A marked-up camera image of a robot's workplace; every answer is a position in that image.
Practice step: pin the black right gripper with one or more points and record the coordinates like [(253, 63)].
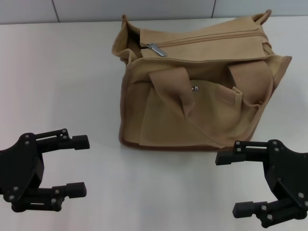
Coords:
[(288, 170)]

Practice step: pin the silver zipper pull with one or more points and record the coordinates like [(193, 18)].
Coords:
[(156, 49)]

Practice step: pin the khaki canvas food bag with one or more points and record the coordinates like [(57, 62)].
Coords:
[(183, 113)]

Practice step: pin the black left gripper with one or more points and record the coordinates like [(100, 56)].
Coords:
[(21, 166)]

